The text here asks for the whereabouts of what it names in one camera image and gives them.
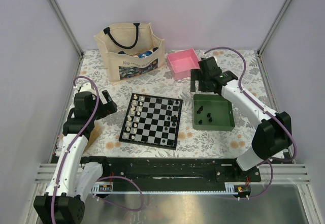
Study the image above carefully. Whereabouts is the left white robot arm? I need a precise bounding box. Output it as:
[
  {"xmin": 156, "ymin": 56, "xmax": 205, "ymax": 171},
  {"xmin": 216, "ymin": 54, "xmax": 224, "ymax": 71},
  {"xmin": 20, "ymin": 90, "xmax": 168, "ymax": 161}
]
[{"xmin": 34, "ymin": 89, "xmax": 117, "ymax": 223}]

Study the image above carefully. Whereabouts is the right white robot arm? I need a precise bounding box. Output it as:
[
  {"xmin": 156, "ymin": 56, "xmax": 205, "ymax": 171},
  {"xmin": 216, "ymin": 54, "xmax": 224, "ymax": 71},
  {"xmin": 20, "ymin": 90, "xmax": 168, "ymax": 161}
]
[{"xmin": 191, "ymin": 57, "xmax": 293, "ymax": 181}]

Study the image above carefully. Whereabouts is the pink plastic box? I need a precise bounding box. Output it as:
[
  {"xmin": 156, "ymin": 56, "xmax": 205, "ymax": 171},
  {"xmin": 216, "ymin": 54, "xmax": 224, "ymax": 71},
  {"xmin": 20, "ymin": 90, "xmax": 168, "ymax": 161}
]
[{"xmin": 167, "ymin": 48, "xmax": 200, "ymax": 80}]

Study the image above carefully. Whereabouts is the green plastic tray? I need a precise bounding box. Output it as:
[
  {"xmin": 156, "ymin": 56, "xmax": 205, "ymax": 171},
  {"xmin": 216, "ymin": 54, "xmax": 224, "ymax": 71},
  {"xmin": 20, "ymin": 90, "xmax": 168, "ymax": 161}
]
[{"xmin": 192, "ymin": 94, "xmax": 235, "ymax": 132}]

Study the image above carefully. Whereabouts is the black and white chessboard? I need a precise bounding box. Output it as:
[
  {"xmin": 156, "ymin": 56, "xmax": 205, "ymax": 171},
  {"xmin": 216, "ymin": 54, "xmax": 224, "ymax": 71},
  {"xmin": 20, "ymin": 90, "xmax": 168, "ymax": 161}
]
[{"xmin": 119, "ymin": 93, "xmax": 183, "ymax": 150}]

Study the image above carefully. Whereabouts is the cream canvas tote bag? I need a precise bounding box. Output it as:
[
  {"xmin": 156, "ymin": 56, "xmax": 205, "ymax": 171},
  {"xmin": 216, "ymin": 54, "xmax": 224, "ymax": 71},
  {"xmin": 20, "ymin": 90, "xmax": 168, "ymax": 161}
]
[{"xmin": 94, "ymin": 23, "xmax": 166, "ymax": 83}]

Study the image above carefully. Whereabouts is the blue white carton in bag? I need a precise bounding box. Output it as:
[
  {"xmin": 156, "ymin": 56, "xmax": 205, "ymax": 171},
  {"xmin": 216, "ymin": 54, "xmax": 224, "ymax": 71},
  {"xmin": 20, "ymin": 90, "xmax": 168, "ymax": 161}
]
[{"xmin": 137, "ymin": 47, "xmax": 158, "ymax": 58}]

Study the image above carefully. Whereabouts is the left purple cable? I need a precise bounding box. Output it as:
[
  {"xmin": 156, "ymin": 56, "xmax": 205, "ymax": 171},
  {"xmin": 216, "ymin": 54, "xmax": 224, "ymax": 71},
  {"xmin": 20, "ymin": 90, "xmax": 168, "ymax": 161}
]
[{"xmin": 49, "ymin": 76, "xmax": 145, "ymax": 224}]

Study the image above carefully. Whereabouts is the purple cable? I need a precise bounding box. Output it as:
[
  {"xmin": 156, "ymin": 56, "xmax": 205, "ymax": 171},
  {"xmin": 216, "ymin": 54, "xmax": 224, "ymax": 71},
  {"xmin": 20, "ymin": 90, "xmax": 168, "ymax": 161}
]
[
  {"xmin": 203, "ymin": 47, "xmax": 298, "ymax": 201},
  {"xmin": 49, "ymin": 76, "xmax": 145, "ymax": 224}
]

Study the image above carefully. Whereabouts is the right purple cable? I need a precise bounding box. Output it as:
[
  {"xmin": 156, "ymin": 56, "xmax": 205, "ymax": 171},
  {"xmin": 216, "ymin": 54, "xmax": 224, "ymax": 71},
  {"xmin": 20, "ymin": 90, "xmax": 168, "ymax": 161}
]
[{"xmin": 203, "ymin": 47, "xmax": 298, "ymax": 201}]

